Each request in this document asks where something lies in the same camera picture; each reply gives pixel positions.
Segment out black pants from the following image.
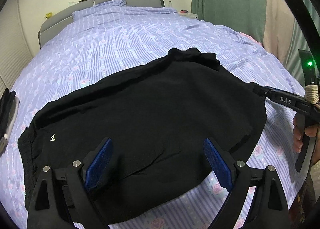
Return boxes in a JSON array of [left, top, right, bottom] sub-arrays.
[[18, 48, 266, 225]]

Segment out person's right hand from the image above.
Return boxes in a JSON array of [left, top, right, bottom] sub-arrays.
[[292, 114, 320, 154]]

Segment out beige curtain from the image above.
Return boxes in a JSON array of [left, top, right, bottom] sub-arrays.
[[263, 0, 295, 63]]

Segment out pink blanket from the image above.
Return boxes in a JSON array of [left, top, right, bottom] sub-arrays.
[[239, 32, 263, 47]]

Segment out dark folded clothes stack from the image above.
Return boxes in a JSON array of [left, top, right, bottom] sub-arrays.
[[0, 88, 20, 155]]

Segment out purple floral bed cover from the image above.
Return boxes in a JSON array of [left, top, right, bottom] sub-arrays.
[[1, 7, 304, 228]]

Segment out beige louvered wardrobe door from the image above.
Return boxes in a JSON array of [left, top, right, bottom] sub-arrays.
[[0, 0, 33, 92]]

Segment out white nightstand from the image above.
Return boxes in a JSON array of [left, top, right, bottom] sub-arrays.
[[178, 12, 199, 20]]

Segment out yellow toy on headboard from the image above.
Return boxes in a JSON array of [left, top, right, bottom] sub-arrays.
[[44, 12, 53, 19]]

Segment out purple striped pillow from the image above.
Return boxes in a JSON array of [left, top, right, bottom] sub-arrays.
[[72, 0, 126, 21]]

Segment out grey upholstered headboard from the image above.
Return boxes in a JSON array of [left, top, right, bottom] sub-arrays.
[[38, 0, 165, 47]]

